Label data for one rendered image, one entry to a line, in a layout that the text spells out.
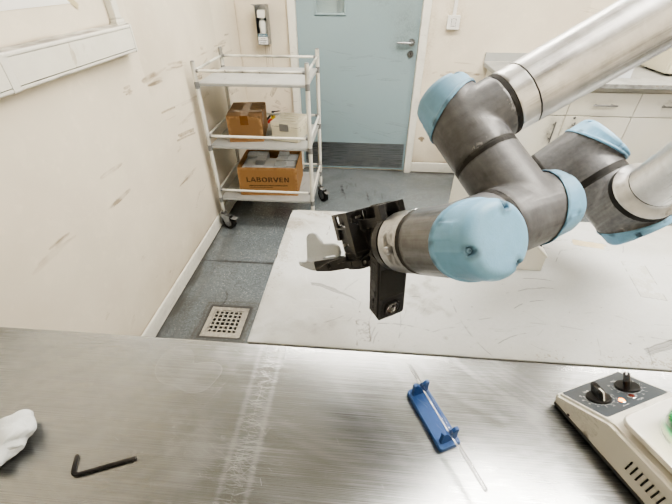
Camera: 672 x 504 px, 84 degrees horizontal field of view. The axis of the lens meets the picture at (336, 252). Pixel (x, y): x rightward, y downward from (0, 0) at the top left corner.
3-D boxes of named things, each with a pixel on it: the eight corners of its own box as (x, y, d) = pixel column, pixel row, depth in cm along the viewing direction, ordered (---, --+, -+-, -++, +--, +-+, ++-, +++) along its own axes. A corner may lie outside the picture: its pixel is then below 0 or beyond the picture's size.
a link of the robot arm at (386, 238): (455, 264, 44) (397, 285, 41) (431, 262, 48) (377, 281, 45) (442, 201, 43) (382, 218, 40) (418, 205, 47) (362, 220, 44)
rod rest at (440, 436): (406, 393, 61) (408, 380, 58) (424, 387, 62) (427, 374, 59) (439, 453, 53) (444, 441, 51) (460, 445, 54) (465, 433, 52)
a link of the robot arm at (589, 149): (537, 159, 91) (595, 119, 84) (572, 204, 86) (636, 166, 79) (528, 148, 81) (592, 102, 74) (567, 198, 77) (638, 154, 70)
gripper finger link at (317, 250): (293, 235, 61) (340, 224, 56) (302, 269, 62) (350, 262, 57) (281, 239, 58) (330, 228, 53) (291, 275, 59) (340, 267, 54)
